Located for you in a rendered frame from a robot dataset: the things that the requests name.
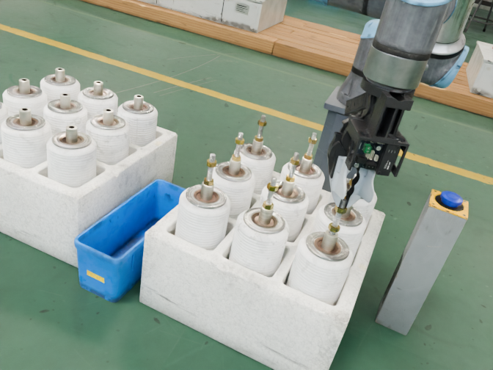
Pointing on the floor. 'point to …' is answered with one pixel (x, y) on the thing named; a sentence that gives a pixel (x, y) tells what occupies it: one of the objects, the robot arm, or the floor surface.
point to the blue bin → (122, 241)
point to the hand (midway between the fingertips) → (343, 197)
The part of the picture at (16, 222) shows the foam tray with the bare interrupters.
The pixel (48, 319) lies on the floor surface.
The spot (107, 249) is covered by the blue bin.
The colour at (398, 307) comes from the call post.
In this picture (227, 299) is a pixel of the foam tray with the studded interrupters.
